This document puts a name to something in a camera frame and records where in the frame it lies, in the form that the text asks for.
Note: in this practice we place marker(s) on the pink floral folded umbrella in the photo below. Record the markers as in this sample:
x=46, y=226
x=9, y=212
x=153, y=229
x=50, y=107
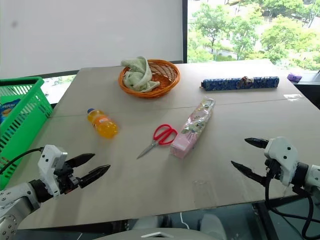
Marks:
x=190, y=132

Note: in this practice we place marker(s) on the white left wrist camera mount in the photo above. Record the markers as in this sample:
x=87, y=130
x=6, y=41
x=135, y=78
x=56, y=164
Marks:
x=48, y=165

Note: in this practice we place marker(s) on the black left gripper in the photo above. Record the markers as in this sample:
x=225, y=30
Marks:
x=65, y=178

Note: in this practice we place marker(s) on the blue snack package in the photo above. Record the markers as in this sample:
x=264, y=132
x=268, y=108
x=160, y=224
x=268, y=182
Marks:
x=8, y=110

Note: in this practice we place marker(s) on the orange juice bottle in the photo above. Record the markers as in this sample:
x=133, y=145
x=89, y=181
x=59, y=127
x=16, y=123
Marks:
x=103, y=125

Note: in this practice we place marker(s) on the purple small object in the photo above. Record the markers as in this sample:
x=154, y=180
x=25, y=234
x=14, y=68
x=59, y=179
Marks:
x=295, y=77

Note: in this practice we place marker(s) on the green plastic basket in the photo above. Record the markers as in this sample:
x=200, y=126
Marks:
x=23, y=120

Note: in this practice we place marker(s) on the orange wicker basket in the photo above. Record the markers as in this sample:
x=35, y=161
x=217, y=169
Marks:
x=166, y=72

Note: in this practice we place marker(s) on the grey rounded robot body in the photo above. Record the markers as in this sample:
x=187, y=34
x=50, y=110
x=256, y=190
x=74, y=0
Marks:
x=155, y=233

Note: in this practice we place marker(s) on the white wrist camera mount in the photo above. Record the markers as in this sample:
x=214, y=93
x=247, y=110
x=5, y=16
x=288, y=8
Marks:
x=48, y=165
x=281, y=155

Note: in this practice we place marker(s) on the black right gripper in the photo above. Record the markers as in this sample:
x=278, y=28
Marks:
x=273, y=168

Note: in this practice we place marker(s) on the blue patterned folded umbrella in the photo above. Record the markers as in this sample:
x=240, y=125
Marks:
x=225, y=84

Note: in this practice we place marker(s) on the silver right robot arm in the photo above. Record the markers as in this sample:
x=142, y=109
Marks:
x=308, y=177

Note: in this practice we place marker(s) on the black window frame post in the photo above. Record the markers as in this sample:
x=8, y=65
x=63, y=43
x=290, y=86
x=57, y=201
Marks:
x=185, y=30

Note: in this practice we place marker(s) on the pale green towel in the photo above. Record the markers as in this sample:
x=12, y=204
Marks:
x=137, y=77

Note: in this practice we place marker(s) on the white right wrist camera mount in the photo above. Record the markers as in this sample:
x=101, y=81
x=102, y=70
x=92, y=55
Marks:
x=281, y=155

